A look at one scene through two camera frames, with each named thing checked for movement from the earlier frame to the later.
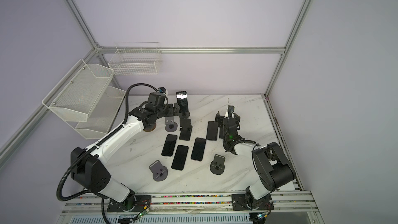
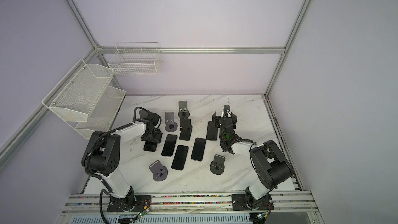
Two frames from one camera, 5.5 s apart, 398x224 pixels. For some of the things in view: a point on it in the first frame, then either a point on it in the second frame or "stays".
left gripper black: (170, 113) → (157, 139)
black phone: (212, 130) stays
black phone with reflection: (169, 144) stays
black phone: (180, 157) stays
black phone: (182, 99) → (150, 146)
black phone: (198, 148) stays
